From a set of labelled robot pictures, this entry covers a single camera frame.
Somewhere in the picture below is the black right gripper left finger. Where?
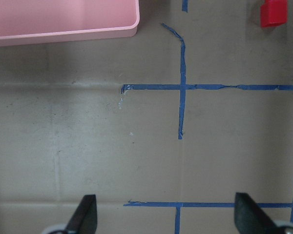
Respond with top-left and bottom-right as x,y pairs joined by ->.
65,195 -> 98,234

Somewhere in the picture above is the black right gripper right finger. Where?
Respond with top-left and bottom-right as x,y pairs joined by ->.
234,193 -> 282,234

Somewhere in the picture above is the red toy block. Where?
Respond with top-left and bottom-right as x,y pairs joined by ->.
260,0 -> 288,28

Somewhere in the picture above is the pink plastic box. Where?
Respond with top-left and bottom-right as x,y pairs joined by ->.
0,0 -> 140,46

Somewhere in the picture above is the brown paper table cover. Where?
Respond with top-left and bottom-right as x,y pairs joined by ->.
0,0 -> 293,234

